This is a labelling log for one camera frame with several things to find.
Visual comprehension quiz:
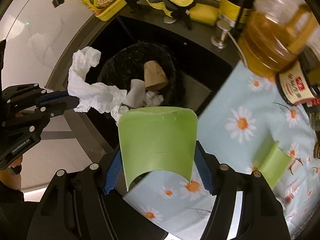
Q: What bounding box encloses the dark sauce bottle yellow label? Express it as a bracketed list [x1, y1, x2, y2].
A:
[219, 0, 259, 28]

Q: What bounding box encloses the person's left hand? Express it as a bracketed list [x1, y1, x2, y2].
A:
[10, 155, 23, 175]

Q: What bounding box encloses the white tissue ball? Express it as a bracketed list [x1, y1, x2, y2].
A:
[144, 90, 164, 108]

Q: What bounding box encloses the yellow dish soap bottle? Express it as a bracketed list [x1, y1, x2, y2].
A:
[59, 0, 128, 22]

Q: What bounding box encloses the clear cooking oil jug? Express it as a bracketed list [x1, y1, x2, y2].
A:
[237, 0, 319, 78]

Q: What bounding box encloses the metal soap dispenser pump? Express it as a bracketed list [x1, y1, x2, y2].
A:
[211, 20, 244, 60]

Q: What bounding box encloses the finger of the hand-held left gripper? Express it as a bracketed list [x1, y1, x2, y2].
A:
[0, 97, 80, 140]
[0, 83, 73, 117]

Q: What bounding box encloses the bin with black bag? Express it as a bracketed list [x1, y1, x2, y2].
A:
[96, 42, 179, 120]

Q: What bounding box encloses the blue daisy table cover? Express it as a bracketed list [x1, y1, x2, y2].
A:
[122, 61, 320, 240]

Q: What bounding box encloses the clear plastic wrapper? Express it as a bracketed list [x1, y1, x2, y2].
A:
[275, 172, 304, 220]

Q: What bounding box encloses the white paper cup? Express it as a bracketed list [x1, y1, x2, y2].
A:
[122, 79, 146, 109]

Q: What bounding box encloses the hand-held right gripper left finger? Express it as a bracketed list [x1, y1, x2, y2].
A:
[26, 150, 123, 240]

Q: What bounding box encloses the yellow sponge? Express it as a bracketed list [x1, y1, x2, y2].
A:
[189, 2, 220, 27]

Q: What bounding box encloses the long white tissue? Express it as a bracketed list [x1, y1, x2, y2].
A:
[67, 46, 129, 125]

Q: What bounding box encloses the tan paper cup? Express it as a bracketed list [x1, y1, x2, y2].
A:
[143, 60, 168, 90]

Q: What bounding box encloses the dark soy sauce jug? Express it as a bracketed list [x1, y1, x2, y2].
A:
[276, 47, 320, 107]

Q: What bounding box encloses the black kitchen sink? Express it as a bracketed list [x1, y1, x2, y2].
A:
[85, 15, 234, 140]

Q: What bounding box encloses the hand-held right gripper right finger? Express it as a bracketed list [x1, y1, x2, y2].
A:
[193, 141, 290, 240]

